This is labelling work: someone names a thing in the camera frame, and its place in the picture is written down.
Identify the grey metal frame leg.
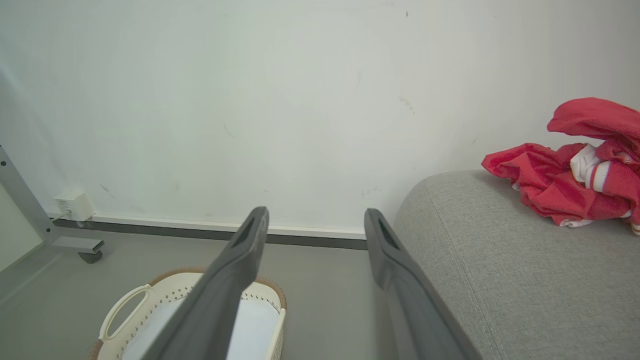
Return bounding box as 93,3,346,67
0,145,106,254

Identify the red and white jacket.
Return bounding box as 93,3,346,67
481,97,640,236

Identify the white and black baseboard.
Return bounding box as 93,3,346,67
46,213,369,251

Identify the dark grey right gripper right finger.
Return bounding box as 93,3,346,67
363,208,484,360

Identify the white board panel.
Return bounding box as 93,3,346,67
0,181,45,273

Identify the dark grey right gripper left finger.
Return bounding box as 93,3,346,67
142,206,270,360

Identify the cream plastic laundry basket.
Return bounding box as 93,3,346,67
89,267,288,360

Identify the white cloth basket liner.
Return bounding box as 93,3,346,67
121,295,281,360

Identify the grey fabric sofa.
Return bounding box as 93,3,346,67
391,169,640,360

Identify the white wall socket box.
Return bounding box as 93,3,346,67
53,191,95,223

